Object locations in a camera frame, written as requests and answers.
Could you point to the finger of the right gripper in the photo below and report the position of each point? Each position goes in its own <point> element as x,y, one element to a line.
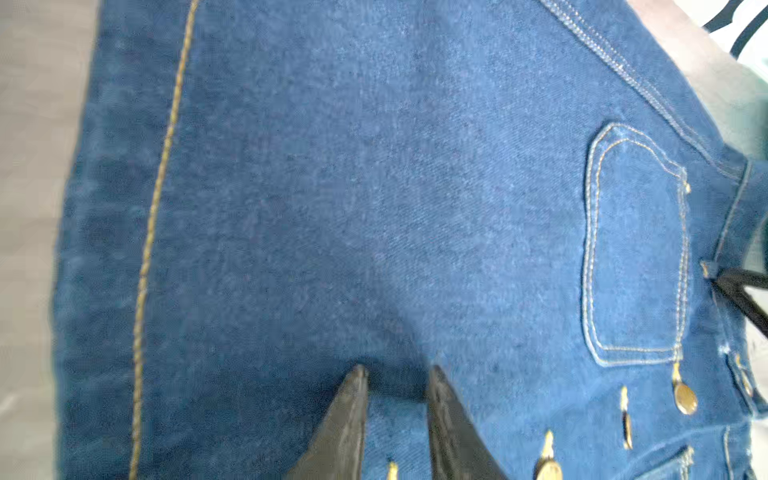
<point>744,288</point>

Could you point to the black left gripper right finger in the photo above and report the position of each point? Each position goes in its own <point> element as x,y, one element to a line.
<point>456,449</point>

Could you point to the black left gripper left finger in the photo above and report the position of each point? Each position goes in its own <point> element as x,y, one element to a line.
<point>336,450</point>

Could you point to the dark navy garment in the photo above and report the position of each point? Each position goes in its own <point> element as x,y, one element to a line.
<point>527,194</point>

